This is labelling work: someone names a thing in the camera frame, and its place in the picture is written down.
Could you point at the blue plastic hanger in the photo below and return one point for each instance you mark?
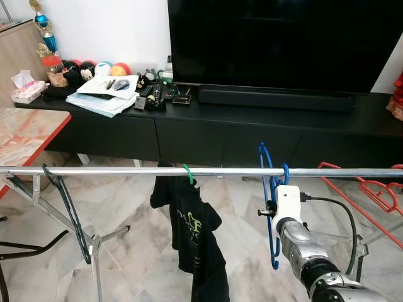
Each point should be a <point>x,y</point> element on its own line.
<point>271,245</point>

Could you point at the black T-shirt with green print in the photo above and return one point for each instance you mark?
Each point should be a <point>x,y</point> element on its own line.
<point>201,264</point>

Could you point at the green plastic hanger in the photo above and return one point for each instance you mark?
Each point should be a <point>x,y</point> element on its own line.
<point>188,173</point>

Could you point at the black remote control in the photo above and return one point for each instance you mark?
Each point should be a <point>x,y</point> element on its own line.
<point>148,92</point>

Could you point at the light wooden cabinet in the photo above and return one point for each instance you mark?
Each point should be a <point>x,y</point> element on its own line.
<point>16,50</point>

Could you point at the long black TV console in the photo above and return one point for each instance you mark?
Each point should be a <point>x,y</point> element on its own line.
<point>189,135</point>

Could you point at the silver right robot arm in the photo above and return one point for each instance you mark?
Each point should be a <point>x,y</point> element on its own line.
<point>302,245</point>

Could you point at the clear plastic bottle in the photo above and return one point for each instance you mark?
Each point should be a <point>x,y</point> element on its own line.
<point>169,70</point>

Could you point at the stack of white papers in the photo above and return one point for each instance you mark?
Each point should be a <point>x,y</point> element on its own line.
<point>94,100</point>

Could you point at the black tape dispenser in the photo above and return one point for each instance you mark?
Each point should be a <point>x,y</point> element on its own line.
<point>155,104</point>

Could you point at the small black box red display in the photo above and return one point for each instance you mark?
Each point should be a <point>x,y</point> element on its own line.
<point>182,100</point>

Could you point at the white and blue ball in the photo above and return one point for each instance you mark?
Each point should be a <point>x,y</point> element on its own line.
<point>103,68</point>

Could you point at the red and gold statue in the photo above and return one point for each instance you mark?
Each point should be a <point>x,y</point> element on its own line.
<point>398,100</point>

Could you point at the silver metal clothes rack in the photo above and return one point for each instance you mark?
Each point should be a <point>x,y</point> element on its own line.
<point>126,171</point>

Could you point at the marble table with red edge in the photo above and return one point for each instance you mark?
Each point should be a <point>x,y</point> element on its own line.
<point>25,132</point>

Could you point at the small black white toy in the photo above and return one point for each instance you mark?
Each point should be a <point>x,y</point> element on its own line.
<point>147,77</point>

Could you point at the red plastic hanger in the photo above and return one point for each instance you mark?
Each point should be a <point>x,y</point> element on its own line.
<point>378,192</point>

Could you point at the jar with red lid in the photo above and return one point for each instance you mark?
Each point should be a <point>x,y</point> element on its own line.
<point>50,61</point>

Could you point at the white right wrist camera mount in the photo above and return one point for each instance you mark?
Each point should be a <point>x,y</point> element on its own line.
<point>288,201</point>

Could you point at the long black soundbar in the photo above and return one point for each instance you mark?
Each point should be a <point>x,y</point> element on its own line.
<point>277,99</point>

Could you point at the dark computer mouse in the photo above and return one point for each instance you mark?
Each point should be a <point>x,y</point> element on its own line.
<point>120,85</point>

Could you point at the large black flat television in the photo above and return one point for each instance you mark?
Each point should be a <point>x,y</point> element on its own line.
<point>283,44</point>

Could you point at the blue and gold trophy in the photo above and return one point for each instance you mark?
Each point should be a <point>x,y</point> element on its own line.
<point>45,31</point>

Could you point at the pink tissue box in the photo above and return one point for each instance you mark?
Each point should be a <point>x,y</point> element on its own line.
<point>28,93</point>

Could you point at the yellow and red ball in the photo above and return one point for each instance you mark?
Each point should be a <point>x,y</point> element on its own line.
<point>119,69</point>

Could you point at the black mouse plush toy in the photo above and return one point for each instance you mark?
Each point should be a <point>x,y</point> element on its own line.
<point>85,69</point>

